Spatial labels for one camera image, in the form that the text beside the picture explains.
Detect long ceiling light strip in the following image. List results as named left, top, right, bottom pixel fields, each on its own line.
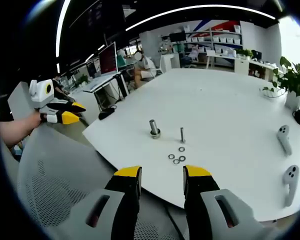
left=125, top=4, right=276, bottom=32

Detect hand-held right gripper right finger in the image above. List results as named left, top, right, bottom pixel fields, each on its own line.
left=182, top=164, right=275, bottom=240

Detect white low cabinet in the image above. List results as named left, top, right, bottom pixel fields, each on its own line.
left=233, top=58, right=281, bottom=82

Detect green potted plant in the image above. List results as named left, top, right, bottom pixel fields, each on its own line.
left=261, top=56, right=300, bottom=111

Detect curved ceiling light strip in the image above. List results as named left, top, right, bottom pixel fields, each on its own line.
left=56, top=0, right=72, bottom=58

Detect white handheld controller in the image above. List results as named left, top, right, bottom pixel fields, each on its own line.
left=282, top=164, right=300, bottom=208
left=276, top=124, right=293, bottom=156

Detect black monitor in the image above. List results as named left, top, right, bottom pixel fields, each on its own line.
left=169, top=32, right=187, bottom=43

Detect open silver laptop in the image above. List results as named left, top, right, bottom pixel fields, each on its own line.
left=83, top=41, right=121, bottom=92

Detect thick threaded stud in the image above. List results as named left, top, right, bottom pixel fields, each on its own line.
left=149, top=119, right=162, bottom=139

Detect black computer mouse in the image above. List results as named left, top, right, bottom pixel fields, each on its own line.
left=98, top=107, right=118, bottom=121

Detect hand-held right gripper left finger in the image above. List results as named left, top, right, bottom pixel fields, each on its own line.
left=57, top=165, right=143, bottom=240

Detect grey mesh office chair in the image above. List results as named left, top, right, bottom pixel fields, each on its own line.
left=16, top=123, right=191, bottom=240

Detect shelving unit with white bins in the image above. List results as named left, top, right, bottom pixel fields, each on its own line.
left=162, top=24, right=243, bottom=68

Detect small green plant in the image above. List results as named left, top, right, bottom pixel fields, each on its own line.
left=236, top=48, right=253, bottom=60

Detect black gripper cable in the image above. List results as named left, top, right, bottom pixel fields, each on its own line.
left=162, top=201, right=186, bottom=240

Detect person's left hand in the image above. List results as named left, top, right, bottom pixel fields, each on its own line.
left=27, top=111, right=44, bottom=129

